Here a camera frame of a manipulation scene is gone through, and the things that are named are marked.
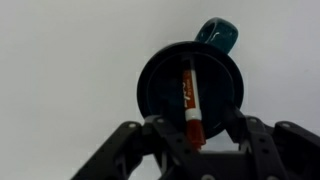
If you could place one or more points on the red and white marker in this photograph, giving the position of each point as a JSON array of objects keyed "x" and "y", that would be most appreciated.
[{"x": 191, "y": 100}]

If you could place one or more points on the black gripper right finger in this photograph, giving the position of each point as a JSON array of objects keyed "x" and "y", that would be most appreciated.
[{"x": 266, "y": 143}]

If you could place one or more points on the dark teal enamel mug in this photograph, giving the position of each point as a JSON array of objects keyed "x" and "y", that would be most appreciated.
[{"x": 216, "y": 35}]

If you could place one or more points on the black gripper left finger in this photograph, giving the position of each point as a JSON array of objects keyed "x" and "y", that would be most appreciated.
[{"x": 126, "y": 146}]

